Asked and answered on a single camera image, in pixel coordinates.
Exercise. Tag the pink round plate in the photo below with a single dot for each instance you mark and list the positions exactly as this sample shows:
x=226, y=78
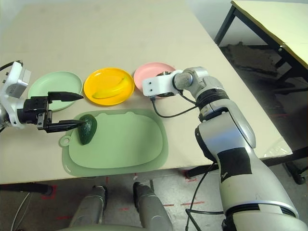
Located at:
x=149, y=71

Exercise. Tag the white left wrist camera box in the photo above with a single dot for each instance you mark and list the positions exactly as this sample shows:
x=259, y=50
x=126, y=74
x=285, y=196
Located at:
x=14, y=81

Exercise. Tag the grey robot right leg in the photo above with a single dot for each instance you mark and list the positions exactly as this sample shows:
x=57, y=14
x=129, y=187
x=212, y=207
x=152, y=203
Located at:
x=151, y=209

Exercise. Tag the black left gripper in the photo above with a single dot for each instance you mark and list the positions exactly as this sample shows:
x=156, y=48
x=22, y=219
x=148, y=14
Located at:
x=36, y=110

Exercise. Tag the light green round plate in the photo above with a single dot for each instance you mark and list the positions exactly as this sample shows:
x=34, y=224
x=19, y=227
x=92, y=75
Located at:
x=55, y=81

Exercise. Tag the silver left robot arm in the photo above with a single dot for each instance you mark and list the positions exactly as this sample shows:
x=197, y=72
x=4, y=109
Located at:
x=3, y=118

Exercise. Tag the yellow toy banana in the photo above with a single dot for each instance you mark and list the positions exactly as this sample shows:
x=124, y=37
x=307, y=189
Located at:
x=110, y=88

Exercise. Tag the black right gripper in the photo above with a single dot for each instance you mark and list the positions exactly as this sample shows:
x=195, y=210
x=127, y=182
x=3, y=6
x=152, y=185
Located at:
x=169, y=94

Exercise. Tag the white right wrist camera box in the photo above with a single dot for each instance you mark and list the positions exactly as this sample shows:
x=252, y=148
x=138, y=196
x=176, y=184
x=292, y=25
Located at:
x=156, y=84

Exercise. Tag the yellow round plate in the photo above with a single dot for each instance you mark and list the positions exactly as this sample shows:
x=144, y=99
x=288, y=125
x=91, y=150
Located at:
x=120, y=96

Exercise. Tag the grey robot left leg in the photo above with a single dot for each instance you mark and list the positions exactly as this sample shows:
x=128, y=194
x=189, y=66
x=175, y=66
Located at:
x=90, y=209

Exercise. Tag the pale green robot torso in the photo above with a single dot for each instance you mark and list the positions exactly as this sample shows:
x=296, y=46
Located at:
x=101, y=228

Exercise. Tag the clear plastic film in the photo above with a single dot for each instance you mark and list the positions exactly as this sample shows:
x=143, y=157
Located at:
x=278, y=149

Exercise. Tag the grey robot leg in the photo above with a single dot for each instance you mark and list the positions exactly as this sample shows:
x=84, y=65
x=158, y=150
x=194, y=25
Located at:
x=151, y=209
x=90, y=209

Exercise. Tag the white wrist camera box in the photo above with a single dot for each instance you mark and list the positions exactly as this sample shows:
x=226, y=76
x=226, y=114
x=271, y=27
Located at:
x=156, y=84
x=14, y=81

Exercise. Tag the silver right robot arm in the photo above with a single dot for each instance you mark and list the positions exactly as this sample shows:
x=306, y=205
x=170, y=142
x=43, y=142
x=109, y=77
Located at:
x=228, y=134

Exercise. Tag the small white floor scrap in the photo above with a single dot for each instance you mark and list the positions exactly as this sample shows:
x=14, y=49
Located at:
x=134, y=177

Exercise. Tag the dark green toy avocado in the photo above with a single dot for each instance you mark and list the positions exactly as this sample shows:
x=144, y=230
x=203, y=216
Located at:
x=87, y=132

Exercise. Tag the green silicone cutting board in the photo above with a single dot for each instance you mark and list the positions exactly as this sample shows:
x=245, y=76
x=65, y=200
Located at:
x=125, y=144

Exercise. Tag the dark floor rug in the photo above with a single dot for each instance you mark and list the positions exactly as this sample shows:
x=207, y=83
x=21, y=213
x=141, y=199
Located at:
x=250, y=56

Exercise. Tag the beige side table black legs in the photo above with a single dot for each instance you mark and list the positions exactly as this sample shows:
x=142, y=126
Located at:
x=264, y=14
x=300, y=51

